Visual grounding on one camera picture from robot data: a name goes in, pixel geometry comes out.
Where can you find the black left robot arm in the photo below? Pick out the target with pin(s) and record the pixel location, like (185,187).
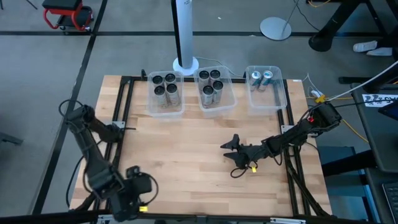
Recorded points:
(93,161)

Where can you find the silver frame bracket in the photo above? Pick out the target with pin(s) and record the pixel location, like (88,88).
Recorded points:
(104,218)
(287,221)

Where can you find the grey round-base stand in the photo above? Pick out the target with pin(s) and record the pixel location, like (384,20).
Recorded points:
(275,28)

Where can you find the white paper label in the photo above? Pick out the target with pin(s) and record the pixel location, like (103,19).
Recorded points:
(379,100)

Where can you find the clear plastic bin white label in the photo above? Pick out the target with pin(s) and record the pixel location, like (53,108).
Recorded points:
(230,102)

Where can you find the red black rolling stool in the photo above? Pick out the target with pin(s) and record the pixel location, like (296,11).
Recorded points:
(66,4)

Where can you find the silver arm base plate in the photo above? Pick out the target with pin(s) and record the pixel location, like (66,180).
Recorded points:
(119,124)
(286,129)

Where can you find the black aluminium table frame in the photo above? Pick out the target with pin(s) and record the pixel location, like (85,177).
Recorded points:
(241,80)

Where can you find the white power adapter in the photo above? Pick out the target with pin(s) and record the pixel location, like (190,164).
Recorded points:
(316,93)

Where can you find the person's foot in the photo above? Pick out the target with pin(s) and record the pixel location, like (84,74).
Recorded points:
(379,51)
(365,46)

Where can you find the yellow plug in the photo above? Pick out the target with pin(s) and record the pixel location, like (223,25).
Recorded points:
(320,99)

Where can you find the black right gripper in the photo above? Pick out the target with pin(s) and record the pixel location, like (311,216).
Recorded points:
(248,155)

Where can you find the dark grey floor bar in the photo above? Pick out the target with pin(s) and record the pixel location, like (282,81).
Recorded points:
(11,139)

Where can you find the black desk leg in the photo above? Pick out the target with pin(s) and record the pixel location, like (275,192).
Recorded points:
(323,40)

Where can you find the small black frame clamp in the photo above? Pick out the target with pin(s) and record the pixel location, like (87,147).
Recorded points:
(143,74)

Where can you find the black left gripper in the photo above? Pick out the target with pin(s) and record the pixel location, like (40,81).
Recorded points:
(136,186)

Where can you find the black desk crossbar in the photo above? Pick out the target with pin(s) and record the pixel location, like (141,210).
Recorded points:
(348,163)

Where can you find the blue silver soda can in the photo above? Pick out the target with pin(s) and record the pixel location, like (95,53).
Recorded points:
(255,76)
(267,75)

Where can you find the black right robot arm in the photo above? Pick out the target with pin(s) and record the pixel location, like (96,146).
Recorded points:
(295,135)

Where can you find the black desk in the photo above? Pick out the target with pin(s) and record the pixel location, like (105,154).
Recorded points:
(382,140)

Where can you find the black laptop keyboard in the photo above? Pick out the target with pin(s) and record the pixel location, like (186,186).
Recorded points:
(391,202)

